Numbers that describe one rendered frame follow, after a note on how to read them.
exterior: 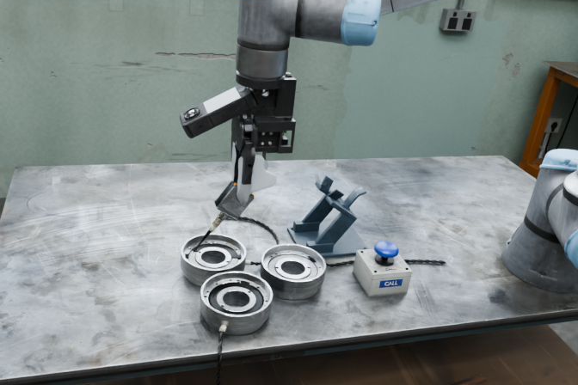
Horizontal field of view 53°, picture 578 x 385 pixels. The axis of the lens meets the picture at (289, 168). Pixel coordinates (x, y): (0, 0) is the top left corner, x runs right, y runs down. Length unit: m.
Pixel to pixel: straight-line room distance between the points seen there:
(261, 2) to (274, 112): 0.17
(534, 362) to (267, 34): 0.90
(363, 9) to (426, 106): 2.11
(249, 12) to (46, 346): 0.52
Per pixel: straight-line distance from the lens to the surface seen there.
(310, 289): 0.92
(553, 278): 1.12
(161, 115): 2.51
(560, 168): 1.05
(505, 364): 1.34
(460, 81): 2.93
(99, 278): 0.97
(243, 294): 0.89
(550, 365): 1.38
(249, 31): 0.82
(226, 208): 0.93
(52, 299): 0.94
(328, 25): 0.80
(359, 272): 0.99
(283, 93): 0.86
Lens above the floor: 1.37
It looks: 25 degrees down
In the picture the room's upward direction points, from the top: 7 degrees clockwise
